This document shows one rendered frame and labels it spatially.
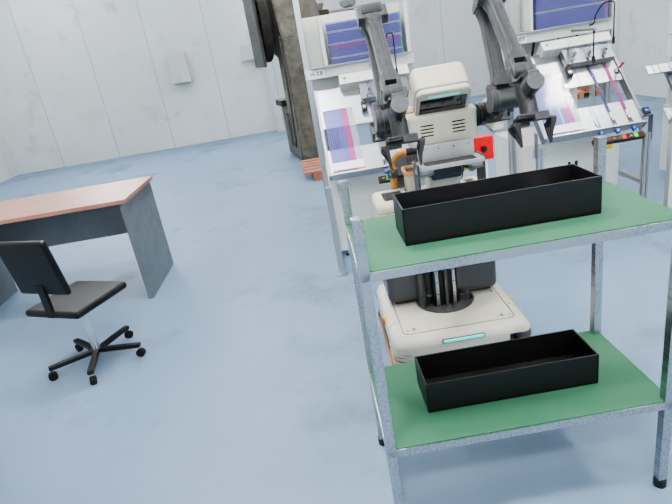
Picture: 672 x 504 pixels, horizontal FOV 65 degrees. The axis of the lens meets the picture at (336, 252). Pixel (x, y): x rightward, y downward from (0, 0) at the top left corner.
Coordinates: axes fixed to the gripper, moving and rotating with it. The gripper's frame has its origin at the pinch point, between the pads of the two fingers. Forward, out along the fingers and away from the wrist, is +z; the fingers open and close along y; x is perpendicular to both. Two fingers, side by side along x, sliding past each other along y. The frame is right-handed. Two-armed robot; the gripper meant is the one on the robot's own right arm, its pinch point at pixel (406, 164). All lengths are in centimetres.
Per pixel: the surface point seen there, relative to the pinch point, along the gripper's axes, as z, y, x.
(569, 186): 20, 40, -23
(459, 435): 87, 0, -2
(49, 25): -589, -496, 821
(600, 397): 85, 47, 3
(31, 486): 94, -171, 61
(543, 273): 46, 99, 161
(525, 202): 21.7, 27.4, -21.6
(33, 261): -7, -179, 97
